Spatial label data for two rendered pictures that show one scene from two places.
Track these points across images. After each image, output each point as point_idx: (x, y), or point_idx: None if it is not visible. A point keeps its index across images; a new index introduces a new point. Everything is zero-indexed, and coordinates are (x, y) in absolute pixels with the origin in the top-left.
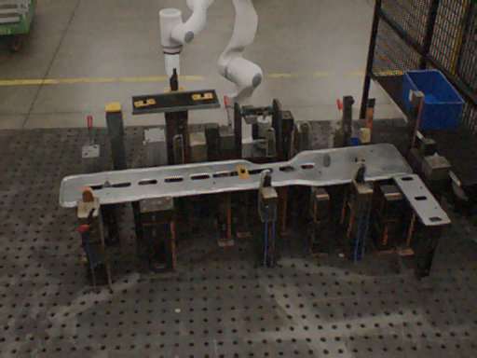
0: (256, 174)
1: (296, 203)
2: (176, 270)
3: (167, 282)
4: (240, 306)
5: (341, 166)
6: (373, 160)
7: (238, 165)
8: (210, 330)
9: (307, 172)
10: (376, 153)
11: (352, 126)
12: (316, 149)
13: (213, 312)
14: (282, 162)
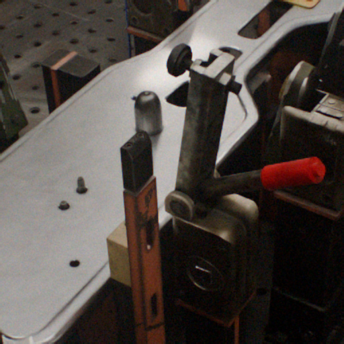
0: (256, 8)
1: (269, 310)
2: (257, 34)
3: (248, 26)
4: (105, 67)
5: (103, 146)
6: (33, 226)
7: (326, 1)
8: (107, 23)
9: (163, 80)
10: (49, 265)
11: (179, 196)
12: (230, 147)
13: (131, 39)
14: (250, 61)
